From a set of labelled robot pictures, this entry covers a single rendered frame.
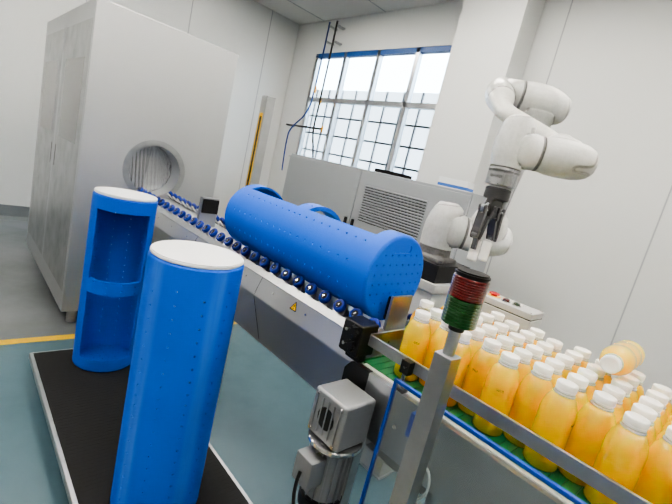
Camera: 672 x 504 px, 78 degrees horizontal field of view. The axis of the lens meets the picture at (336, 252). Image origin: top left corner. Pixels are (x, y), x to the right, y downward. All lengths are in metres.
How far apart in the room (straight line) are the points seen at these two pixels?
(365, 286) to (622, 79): 3.36
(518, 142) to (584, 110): 2.92
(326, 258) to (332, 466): 0.60
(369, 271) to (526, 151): 0.56
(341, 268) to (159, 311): 0.54
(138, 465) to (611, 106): 3.95
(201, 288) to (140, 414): 0.44
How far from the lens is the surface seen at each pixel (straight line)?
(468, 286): 0.75
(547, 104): 1.86
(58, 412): 2.18
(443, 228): 1.95
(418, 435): 0.87
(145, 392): 1.41
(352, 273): 1.25
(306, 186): 4.17
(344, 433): 1.05
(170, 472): 1.54
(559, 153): 1.35
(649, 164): 4.00
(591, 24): 4.50
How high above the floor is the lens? 1.37
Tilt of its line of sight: 11 degrees down
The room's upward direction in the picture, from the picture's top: 14 degrees clockwise
